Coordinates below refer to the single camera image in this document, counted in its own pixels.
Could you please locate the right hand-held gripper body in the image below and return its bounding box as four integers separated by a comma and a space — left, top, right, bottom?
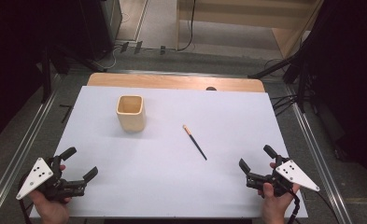
246, 155, 321, 198

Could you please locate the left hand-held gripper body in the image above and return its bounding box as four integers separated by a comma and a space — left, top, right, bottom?
15, 156, 88, 203

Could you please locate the black chopstick with orange end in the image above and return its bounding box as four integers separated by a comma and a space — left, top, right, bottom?
182, 124, 208, 161

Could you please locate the square beige holder cup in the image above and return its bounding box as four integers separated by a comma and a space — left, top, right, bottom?
115, 94, 148, 133

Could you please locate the person's left hand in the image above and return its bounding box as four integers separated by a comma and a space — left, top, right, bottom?
28, 163, 73, 224

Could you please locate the person's right hand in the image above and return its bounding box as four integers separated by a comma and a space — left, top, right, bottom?
257, 161, 302, 224

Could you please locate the white table mat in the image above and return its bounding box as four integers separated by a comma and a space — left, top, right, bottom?
30, 85, 309, 219

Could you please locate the black stand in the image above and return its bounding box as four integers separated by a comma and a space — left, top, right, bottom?
40, 43, 108, 105
247, 46, 313, 114

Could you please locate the wooden table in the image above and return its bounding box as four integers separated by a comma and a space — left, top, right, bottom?
87, 72, 266, 93

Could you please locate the dark cabinet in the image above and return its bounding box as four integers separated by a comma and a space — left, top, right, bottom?
78, 0, 123, 62

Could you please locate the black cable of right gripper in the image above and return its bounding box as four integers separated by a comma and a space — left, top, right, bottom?
283, 180, 341, 224

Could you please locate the aluminium floor rail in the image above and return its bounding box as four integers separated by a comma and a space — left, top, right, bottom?
283, 83, 354, 224
0, 73, 64, 224

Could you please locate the bundle of black floor cables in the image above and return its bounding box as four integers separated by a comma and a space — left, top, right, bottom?
270, 93, 299, 118

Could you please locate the white floor cable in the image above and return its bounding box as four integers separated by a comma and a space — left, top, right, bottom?
94, 43, 123, 71

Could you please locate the black hanging cable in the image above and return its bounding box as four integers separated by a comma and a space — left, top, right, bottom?
176, 0, 197, 52

